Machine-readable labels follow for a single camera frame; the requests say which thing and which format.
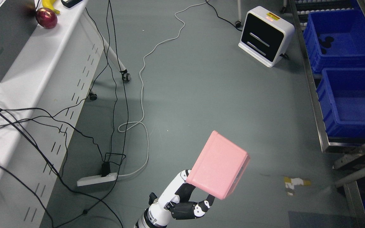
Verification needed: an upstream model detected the red apple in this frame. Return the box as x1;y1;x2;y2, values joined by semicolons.
36;7;58;29

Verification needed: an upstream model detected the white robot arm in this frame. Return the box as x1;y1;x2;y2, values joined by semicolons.
134;209;167;228

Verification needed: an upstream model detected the blue bin upper right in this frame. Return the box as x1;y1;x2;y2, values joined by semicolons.
303;10;365;74

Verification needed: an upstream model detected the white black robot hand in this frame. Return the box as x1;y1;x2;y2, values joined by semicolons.
146;170;215;226

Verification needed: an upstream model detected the white cable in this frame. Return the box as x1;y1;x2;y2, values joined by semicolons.
118;0;208;177

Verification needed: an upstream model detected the pink plastic storage box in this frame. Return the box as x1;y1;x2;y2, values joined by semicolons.
186;131;250;200

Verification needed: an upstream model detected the blue bin middle right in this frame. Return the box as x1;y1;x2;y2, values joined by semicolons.
316;68;365;139

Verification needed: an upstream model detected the white desk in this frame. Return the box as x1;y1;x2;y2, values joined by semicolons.
0;0;108;228

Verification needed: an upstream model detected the white power strip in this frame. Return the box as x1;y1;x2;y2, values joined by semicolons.
77;172;118;187

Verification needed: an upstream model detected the blue bin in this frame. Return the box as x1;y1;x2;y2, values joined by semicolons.
303;10;365;74
316;68;365;139

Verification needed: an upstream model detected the steel shelf rack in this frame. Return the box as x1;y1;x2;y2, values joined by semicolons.
289;0;365;227

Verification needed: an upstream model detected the yellow banana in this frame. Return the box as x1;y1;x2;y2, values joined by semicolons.
42;0;61;15

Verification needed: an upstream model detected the black cable bundle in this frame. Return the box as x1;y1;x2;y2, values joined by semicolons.
0;0;129;228

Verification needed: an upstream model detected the grey computer case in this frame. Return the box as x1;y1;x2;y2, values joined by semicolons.
0;0;37;82

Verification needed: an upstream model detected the white black box device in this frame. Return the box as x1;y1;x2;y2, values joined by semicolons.
238;6;295;67

